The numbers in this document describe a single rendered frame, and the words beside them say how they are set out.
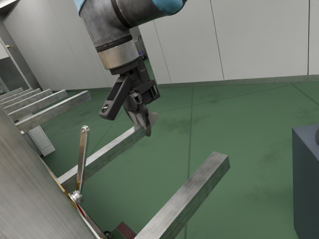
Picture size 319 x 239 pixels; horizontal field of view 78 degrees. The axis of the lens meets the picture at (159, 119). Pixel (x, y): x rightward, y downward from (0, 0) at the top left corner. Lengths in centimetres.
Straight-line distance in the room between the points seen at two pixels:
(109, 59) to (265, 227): 113
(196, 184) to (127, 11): 34
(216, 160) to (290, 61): 250
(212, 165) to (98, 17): 36
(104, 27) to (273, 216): 122
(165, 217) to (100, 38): 37
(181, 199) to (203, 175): 6
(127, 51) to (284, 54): 245
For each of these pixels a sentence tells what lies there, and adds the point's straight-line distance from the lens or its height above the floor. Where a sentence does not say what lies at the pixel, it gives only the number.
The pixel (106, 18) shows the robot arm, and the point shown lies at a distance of 46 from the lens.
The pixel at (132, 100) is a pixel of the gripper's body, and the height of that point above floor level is 94.
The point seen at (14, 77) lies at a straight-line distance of 293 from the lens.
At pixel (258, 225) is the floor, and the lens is 131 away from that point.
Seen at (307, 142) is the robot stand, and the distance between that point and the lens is 82.
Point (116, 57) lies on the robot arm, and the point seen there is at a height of 105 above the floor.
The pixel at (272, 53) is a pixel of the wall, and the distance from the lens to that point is 282.
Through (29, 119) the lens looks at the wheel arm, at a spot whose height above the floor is 96.
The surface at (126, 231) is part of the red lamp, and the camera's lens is 52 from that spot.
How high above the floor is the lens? 108
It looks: 25 degrees down
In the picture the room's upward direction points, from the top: 19 degrees counter-clockwise
